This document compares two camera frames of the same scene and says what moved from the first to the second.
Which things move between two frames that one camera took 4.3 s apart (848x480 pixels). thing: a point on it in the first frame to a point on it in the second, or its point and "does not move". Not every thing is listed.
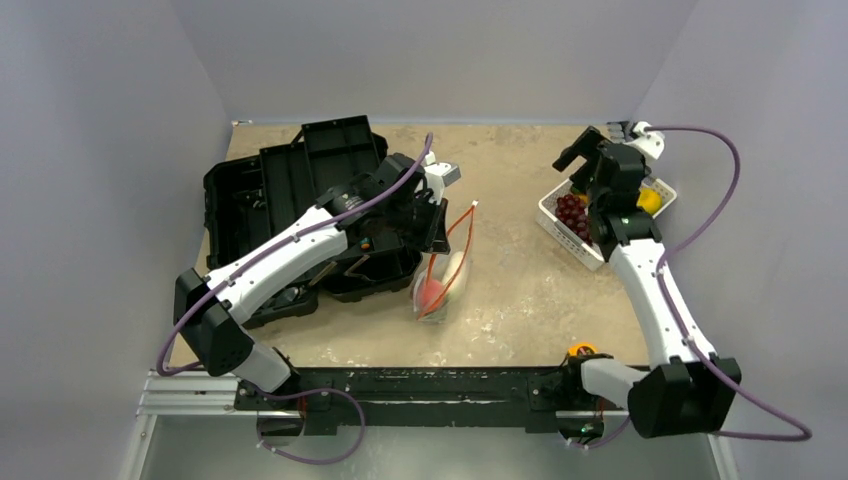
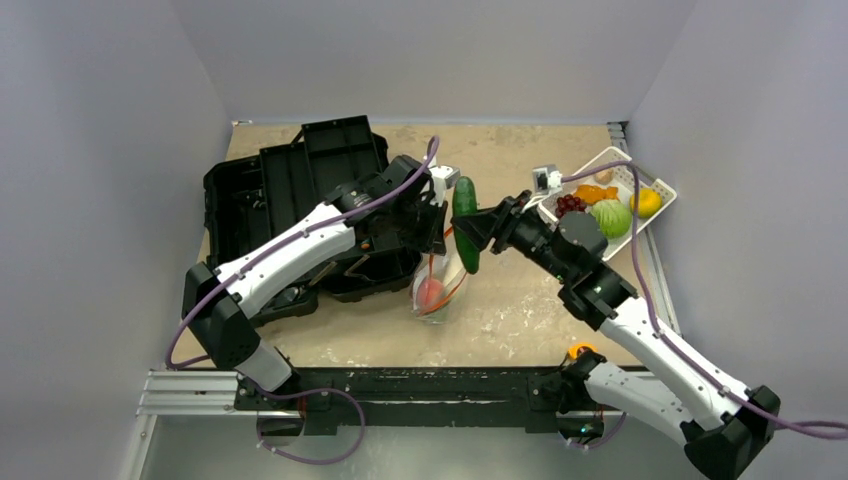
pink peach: [429, 293] does not move
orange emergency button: [582, 348] does not move
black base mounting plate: [501, 396] does not move
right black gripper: [597, 164] to [505, 226]
